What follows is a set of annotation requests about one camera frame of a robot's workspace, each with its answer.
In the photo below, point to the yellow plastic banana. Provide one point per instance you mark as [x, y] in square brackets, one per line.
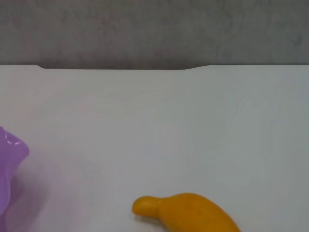
[188, 212]

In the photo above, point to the purple translucent scalloped bowl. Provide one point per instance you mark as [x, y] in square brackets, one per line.
[9, 164]

